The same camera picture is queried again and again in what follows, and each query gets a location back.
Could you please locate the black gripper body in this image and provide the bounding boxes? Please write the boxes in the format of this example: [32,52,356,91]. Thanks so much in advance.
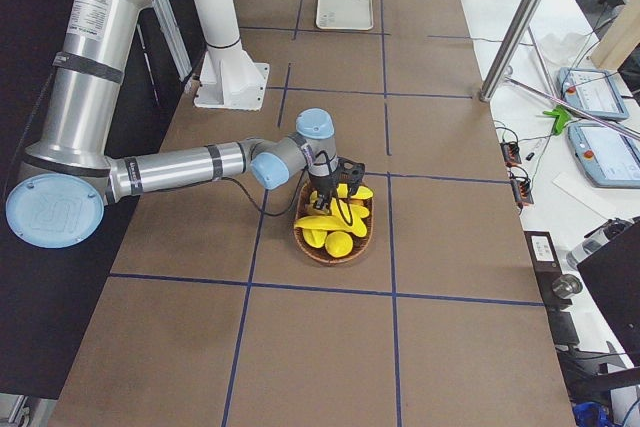
[309,166,339,203]

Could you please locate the yellow banana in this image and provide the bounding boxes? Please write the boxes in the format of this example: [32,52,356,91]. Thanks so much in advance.
[331,204,370,238]
[294,216,348,231]
[337,183,374,200]

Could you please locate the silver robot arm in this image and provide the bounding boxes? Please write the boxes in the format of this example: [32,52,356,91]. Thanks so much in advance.
[5,0,344,248]

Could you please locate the brown wicker basket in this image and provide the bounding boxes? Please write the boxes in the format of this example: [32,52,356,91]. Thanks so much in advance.
[293,181,374,266]

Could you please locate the yellow lemon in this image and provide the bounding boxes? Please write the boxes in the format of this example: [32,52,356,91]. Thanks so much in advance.
[324,231,354,258]

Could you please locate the white bear-print tray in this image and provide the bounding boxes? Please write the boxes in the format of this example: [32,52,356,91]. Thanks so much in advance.
[315,0,374,31]

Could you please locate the orange black adapter upper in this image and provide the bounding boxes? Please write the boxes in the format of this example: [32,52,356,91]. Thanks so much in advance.
[500,141,522,167]

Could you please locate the orange black adapter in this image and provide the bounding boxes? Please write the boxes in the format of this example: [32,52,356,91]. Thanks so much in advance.
[510,177,534,208]
[500,141,522,167]

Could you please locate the orange black adapter lower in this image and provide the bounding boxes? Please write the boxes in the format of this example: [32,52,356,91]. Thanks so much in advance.
[510,177,534,208]

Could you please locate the green plastic clamp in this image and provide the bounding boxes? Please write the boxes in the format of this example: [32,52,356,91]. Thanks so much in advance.
[542,105,572,136]

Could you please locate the upper teach pendant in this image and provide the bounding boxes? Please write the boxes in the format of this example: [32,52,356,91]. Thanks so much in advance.
[557,67,629,121]

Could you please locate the teach pendant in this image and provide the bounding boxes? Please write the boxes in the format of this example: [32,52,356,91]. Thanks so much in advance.
[557,67,629,121]
[567,122,639,189]

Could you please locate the lower teach pendant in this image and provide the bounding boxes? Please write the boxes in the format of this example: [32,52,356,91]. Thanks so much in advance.
[567,122,639,189]

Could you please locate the black monitor corner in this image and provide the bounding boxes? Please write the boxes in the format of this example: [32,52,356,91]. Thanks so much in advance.
[577,222,639,366]

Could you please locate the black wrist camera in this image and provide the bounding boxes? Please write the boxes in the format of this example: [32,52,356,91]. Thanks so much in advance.
[339,157,366,197]

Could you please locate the white camera pole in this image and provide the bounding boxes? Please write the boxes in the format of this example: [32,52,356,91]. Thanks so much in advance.
[194,0,270,111]

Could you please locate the aluminium frame post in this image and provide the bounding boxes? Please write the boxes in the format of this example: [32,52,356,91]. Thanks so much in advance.
[479,0,541,102]

